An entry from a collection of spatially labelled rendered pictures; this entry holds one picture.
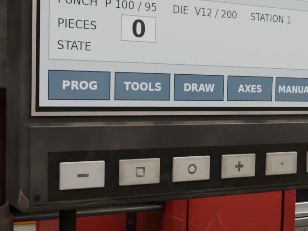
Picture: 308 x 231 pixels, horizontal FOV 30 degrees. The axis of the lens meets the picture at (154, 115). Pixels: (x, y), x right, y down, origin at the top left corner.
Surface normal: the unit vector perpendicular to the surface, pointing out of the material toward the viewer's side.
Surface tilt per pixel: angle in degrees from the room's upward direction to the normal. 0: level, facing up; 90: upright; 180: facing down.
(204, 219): 90
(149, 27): 90
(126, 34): 90
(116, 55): 90
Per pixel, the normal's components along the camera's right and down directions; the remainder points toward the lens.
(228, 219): 0.44, 0.06
